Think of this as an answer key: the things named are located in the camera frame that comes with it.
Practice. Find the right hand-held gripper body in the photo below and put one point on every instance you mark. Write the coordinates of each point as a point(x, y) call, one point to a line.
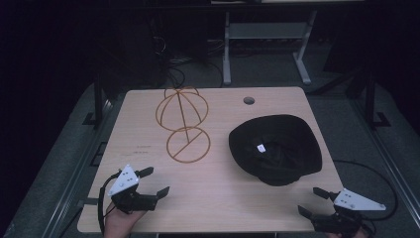
point(353, 202)

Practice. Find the grey metal table frame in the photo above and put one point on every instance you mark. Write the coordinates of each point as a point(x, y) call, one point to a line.
point(267, 31)

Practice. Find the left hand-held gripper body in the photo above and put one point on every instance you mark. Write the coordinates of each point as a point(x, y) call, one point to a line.
point(124, 180)

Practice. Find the person's right hand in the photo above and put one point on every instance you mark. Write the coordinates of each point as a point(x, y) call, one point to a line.
point(366, 234)

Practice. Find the black metal stand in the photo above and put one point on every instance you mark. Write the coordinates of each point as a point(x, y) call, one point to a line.
point(370, 99)
point(98, 95)

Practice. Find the black bucket hat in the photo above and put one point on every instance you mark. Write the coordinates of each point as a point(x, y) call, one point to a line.
point(280, 139)

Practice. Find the person's left hand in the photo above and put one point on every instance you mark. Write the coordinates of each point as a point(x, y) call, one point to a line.
point(117, 224)

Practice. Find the aluminium rail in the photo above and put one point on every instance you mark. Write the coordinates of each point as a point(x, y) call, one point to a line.
point(71, 185)
point(389, 165)

